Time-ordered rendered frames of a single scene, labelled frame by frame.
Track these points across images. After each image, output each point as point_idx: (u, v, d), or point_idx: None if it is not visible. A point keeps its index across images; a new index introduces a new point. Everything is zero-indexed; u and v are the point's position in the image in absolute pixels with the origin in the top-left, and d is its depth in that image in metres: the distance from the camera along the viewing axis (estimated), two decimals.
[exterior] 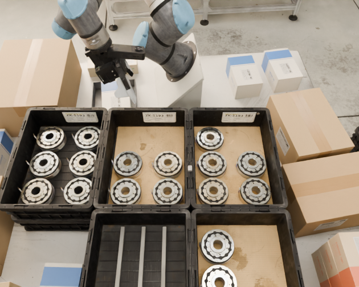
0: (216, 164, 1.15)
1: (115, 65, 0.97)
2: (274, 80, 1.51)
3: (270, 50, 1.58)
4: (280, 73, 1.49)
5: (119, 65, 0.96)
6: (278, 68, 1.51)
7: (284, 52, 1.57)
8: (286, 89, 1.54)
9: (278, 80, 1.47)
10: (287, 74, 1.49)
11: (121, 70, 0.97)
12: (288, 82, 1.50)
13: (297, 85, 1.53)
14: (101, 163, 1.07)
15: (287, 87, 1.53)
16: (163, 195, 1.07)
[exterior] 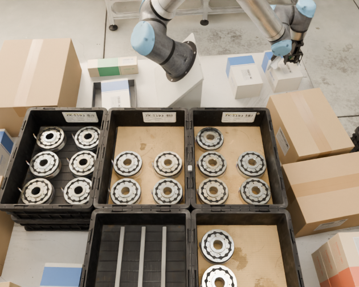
0: (216, 164, 1.15)
1: None
2: (274, 80, 1.51)
3: (270, 50, 1.58)
4: (280, 74, 1.49)
5: None
6: (278, 69, 1.51)
7: None
8: (286, 89, 1.54)
9: (278, 80, 1.47)
10: (287, 74, 1.49)
11: None
12: (288, 82, 1.50)
13: (297, 85, 1.53)
14: (101, 163, 1.07)
15: (287, 87, 1.53)
16: (163, 195, 1.07)
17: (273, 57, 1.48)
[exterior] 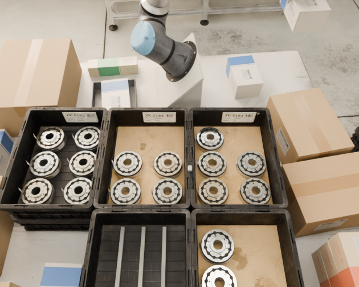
0: (216, 164, 1.15)
1: None
2: (294, 15, 1.22)
3: None
4: (302, 5, 1.20)
5: None
6: (300, 0, 1.22)
7: None
8: (308, 29, 1.25)
9: (300, 12, 1.18)
10: (311, 7, 1.20)
11: None
12: (311, 17, 1.21)
13: (323, 24, 1.24)
14: (101, 163, 1.07)
15: (310, 26, 1.24)
16: (163, 195, 1.07)
17: None
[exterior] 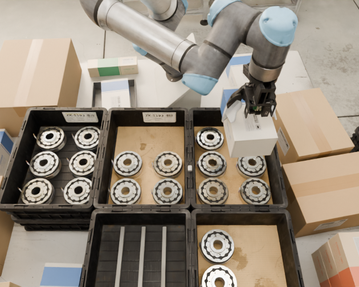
0: (216, 164, 1.15)
1: None
2: (231, 139, 0.91)
3: (233, 87, 0.98)
4: (239, 130, 0.89)
5: None
6: (238, 121, 0.91)
7: None
8: (251, 154, 0.94)
9: (235, 141, 0.87)
10: (252, 131, 0.89)
11: None
12: (253, 144, 0.89)
13: (270, 150, 0.93)
14: (101, 163, 1.07)
15: (252, 152, 0.93)
16: (163, 195, 1.07)
17: (231, 102, 0.88)
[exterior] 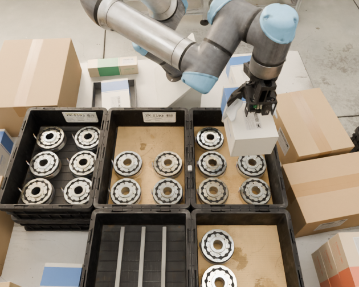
0: (216, 164, 1.15)
1: None
2: (231, 138, 0.90)
3: (233, 86, 0.97)
4: (240, 128, 0.88)
5: None
6: (239, 119, 0.90)
7: None
8: (252, 153, 0.93)
9: (236, 140, 0.86)
10: (252, 130, 0.88)
11: None
12: (253, 143, 0.89)
13: (270, 148, 0.92)
14: (101, 163, 1.07)
15: (253, 151, 0.92)
16: (163, 195, 1.07)
17: (231, 101, 0.88)
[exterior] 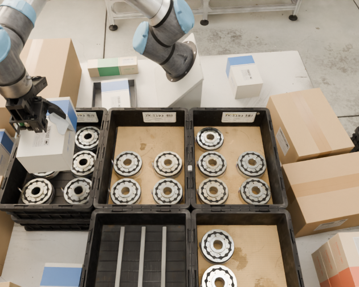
0: (216, 164, 1.15)
1: (42, 102, 0.81)
2: None
3: None
4: (25, 146, 0.86)
5: (45, 99, 0.82)
6: (29, 135, 0.88)
7: (58, 104, 0.94)
8: (49, 169, 0.91)
9: (17, 157, 0.84)
10: (37, 147, 0.86)
11: (50, 102, 0.83)
12: (41, 160, 0.87)
13: (66, 165, 0.90)
14: (101, 163, 1.07)
15: (48, 167, 0.90)
16: (163, 195, 1.07)
17: None
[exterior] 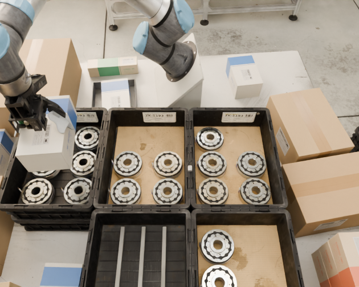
0: (216, 164, 1.15)
1: (41, 100, 0.81)
2: None
3: None
4: (25, 144, 0.86)
5: (44, 97, 0.81)
6: (28, 134, 0.87)
7: (58, 102, 0.94)
8: (49, 168, 0.91)
9: (16, 156, 0.84)
10: (37, 146, 0.85)
11: (50, 101, 0.82)
12: (40, 159, 0.86)
13: (65, 164, 0.89)
14: (101, 163, 1.07)
15: (48, 166, 0.90)
16: (163, 195, 1.07)
17: None
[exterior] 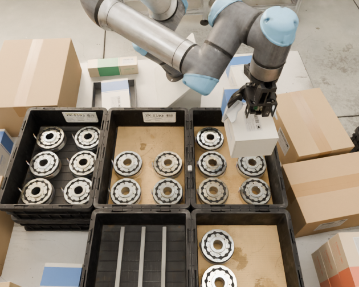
0: (216, 164, 1.15)
1: None
2: (232, 139, 0.91)
3: (233, 87, 0.98)
4: (240, 130, 0.89)
5: None
6: (239, 121, 0.91)
7: None
8: (252, 154, 0.94)
9: (236, 141, 0.87)
10: (252, 131, 0.89)
11: None
12: (253, 144, 0.89)
13: (270, 150, 0.92)
14: (101, 163, 1.07)
15: (253, 152, 0.93)
16: (163, 195, 1.07)
17: (231, 102, 0.88)
